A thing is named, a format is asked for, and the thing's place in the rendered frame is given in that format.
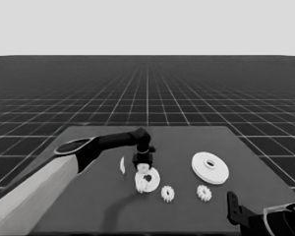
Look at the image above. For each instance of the small white toothed gear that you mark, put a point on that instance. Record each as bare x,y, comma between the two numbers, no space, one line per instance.
139,187
164,193
140,169
200,192

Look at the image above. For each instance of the small thin white T-shaped piece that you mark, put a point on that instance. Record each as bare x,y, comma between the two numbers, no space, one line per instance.
122,166

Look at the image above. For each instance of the white round carrier with pins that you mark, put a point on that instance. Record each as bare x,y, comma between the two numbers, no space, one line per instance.
155,183

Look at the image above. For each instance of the large thick white disc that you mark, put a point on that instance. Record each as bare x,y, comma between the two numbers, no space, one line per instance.
200,164

